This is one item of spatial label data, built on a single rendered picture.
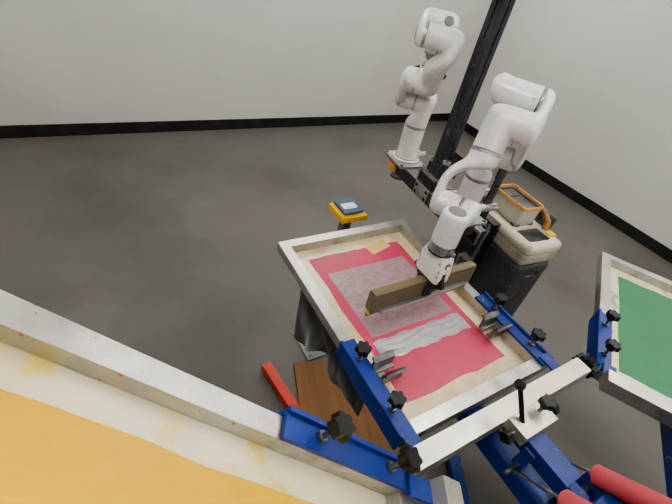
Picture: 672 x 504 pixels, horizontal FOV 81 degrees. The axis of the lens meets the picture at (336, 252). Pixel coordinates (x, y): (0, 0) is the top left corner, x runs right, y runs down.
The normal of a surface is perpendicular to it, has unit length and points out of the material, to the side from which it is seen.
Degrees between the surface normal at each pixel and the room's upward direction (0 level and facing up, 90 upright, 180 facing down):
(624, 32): 90
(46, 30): 90
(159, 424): 32
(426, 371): 0
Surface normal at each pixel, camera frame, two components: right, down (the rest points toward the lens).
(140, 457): 0.67, -0.56
